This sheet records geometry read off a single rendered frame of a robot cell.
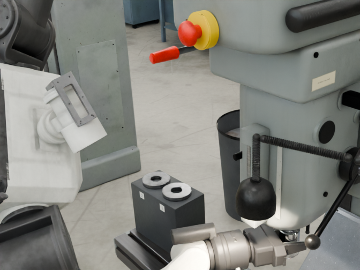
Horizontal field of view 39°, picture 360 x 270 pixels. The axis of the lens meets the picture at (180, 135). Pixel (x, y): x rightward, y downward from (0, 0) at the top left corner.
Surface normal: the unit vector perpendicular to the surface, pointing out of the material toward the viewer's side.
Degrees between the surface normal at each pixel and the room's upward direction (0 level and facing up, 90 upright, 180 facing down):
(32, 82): 58
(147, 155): 0
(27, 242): 15
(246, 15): 90
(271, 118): 90
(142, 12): 90
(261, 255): 90
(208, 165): 0
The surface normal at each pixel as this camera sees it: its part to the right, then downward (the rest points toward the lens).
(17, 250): -0.01, -0.58
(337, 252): -0.73, -0.15
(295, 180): -0.22, 0.43
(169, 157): -0.05, -0.90
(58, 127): -0.54, 0.39
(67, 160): 0.68, -0.32
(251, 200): -0.32, 0.13
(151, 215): -0.75, 0.33
